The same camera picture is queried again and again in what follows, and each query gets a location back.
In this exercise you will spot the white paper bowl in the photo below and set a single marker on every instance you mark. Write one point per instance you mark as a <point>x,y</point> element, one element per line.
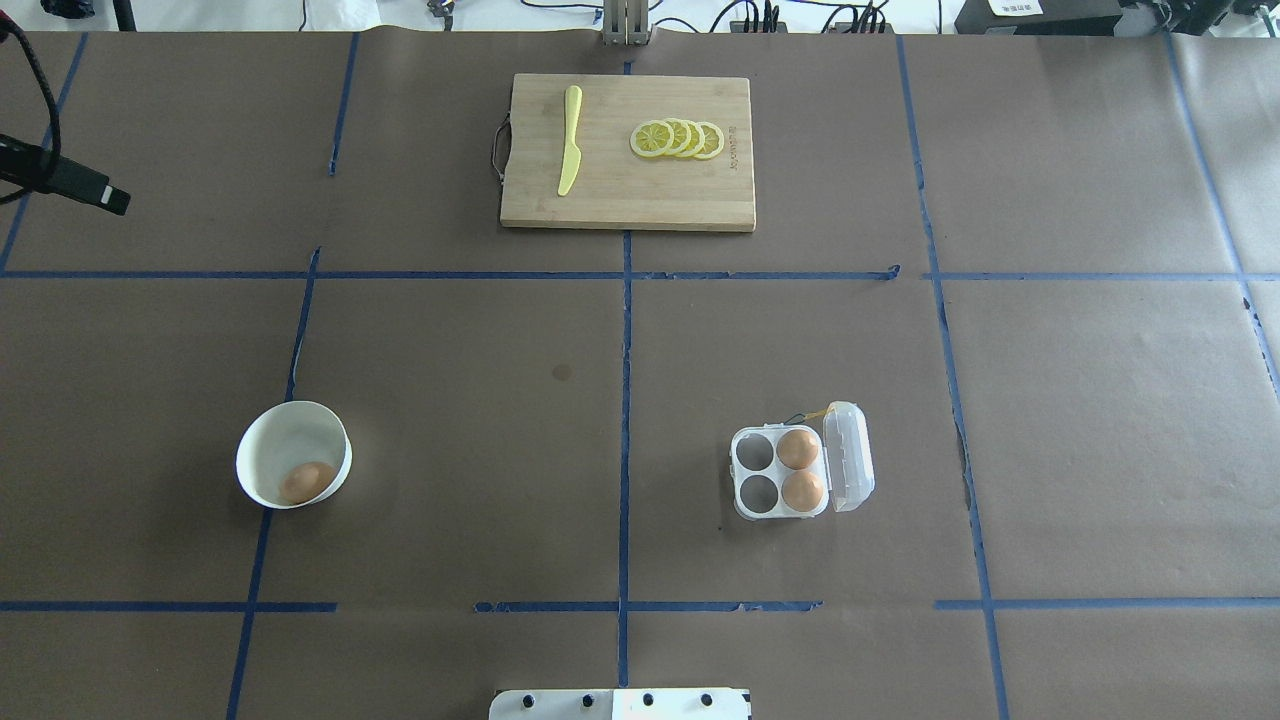
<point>283,437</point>

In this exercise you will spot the clear plastic egg box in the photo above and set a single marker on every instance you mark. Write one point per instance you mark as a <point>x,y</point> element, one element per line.
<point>844,462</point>

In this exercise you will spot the front lemon slice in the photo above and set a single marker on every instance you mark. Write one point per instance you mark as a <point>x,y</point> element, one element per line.
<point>652,139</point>

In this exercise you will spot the brown egg from bowl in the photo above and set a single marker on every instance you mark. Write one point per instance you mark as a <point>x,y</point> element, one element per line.
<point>305,482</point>

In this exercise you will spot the brown egg near slot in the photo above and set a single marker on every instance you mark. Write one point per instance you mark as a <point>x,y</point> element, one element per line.
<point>804,491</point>

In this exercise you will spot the aluminium frame post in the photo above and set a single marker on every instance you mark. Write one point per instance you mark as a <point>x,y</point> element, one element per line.
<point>626,23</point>

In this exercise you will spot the lemon slice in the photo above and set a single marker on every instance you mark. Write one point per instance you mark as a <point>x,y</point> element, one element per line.
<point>682,136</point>
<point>712,141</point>
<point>697,138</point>
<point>652,139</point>

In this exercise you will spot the wooden cutting board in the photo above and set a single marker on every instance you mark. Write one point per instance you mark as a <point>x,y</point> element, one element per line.
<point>615,190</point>

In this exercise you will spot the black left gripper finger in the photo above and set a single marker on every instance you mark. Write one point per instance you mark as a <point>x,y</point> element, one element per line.
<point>33,169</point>

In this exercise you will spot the rear lemon slice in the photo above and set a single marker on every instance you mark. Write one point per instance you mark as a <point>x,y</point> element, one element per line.
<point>712,141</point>

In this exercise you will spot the yellow plastic knife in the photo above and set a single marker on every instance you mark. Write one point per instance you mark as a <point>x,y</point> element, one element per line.
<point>571,154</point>

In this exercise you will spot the brown egg far slot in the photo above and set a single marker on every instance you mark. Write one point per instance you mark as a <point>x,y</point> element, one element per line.
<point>798,448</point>

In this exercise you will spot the black box top right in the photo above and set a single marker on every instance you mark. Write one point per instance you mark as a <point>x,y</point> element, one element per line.
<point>1038,18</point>

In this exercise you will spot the brown egg slot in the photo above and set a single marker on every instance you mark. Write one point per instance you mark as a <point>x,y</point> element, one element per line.
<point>798,448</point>
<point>804,491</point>

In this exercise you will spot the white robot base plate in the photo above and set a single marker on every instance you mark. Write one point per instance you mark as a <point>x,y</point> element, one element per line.
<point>623,703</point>

